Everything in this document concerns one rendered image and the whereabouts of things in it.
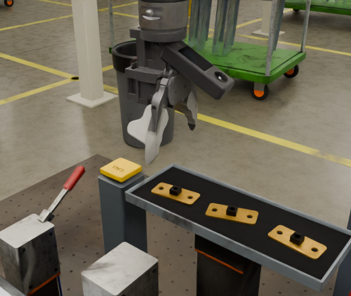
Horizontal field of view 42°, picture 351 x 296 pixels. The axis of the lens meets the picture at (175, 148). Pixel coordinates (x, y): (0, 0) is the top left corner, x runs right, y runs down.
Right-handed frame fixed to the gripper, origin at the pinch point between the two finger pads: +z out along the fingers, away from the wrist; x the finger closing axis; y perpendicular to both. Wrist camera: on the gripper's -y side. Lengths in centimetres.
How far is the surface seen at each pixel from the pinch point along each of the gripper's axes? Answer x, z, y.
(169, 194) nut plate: 1.1, 9.0, 0.6
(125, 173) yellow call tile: -1.5, 9.3, 12.1
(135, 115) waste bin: -196, 98, 147
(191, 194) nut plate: -0.8, 9.0, -2.7
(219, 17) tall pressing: -376, 60, 165
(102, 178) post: -0.4, 11.3, 17.0
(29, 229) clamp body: 11.7, 19.3, 26.1
